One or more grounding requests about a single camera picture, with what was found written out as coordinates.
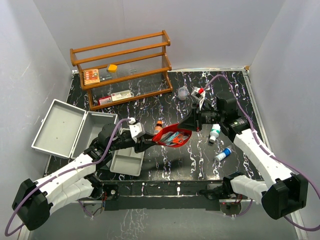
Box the grey plastic tray insert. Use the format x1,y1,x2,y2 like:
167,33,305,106
109,147,145,177

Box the grey metal case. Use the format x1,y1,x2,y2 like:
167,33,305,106
31,99,119,159

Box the white blue bandage roll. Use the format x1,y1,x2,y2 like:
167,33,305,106
214,147,232,162

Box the white green medicine box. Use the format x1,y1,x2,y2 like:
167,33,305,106
111,90,134,102

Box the red first aid pouch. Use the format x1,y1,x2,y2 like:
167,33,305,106
152,123,192,148

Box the red white medicine box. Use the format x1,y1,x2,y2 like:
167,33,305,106
98,96,112,106

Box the small white bottle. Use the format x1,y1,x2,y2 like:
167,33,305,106
209,123,221,144

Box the wooden shelf rack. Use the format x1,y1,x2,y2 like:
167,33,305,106
69,30,173,111

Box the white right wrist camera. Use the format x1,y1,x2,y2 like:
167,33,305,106
191,87,206,109

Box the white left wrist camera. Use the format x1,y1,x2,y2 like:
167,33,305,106
129,122,146,143

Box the orange patterned box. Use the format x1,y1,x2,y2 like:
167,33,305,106
83,69,100,86

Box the orange small scissors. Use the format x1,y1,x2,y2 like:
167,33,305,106
172,134,184,145

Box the yellow small box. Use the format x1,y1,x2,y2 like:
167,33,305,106
107,64,118,73

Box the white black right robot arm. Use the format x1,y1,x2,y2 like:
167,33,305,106
178,87,309,220

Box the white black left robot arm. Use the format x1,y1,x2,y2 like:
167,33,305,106
12,118,156,231

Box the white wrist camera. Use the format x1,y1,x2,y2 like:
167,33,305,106
191,87,206,109
129,122,146,143

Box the brown medicine bottle orange cap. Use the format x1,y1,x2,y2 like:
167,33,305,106
153,120,163,135

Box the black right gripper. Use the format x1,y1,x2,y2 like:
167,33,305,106
176,101,224,133

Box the clear round plastic container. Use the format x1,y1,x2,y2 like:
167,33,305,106
177,86,190,101

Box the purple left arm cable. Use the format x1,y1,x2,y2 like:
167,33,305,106
4,118,132,237

